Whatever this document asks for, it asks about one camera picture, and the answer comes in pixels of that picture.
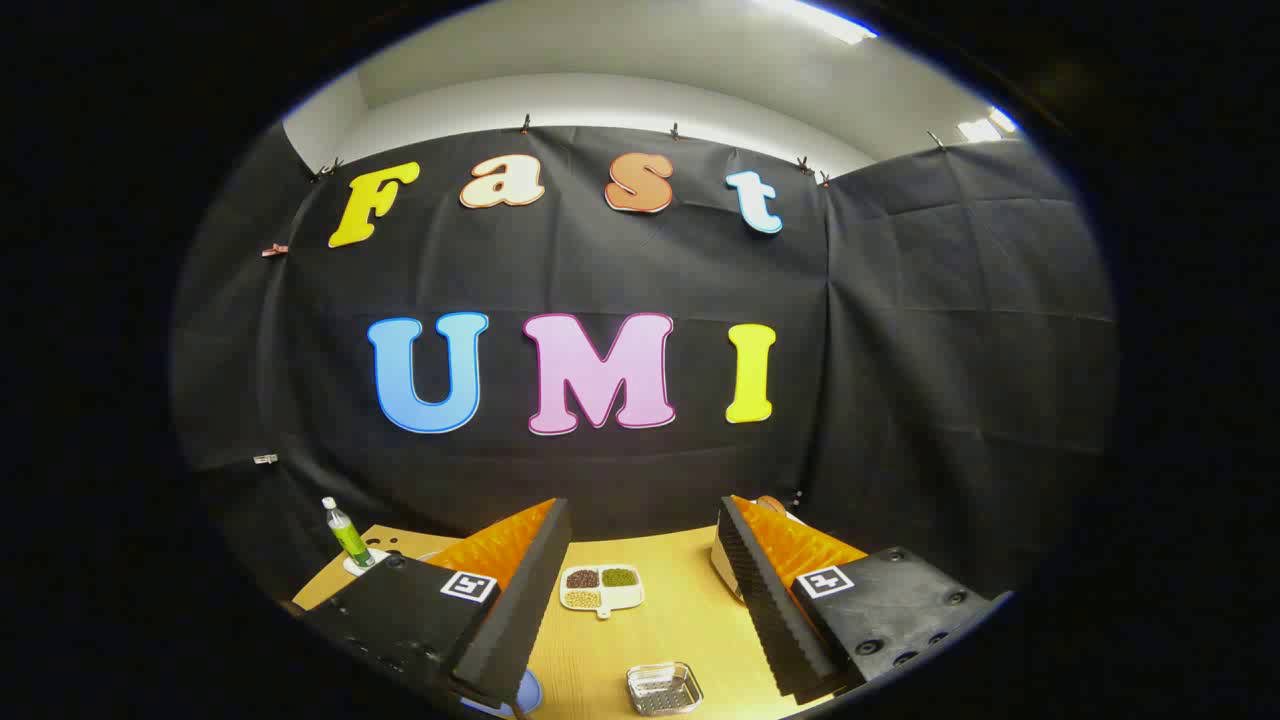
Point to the white divided dish of beans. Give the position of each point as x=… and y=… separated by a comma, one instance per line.
x=625, y=597

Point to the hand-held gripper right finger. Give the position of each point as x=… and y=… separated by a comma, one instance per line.
x=770, y=610

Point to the blue plate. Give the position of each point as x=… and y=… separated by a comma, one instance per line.
x=528, y=692

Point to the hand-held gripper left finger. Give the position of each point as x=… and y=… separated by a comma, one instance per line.
x=530, y=600

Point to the green drink bottle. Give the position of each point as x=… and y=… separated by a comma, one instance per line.
x=348, y=535

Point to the bread slice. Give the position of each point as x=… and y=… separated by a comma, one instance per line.
x=770, y=503

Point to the white toaster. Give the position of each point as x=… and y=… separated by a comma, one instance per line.
x=724, y=565

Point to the ceiling light panel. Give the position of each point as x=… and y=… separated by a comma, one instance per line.
x=820, y=20
x=985, y=125

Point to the white square coaster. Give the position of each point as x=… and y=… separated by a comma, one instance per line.
x=352, y=568

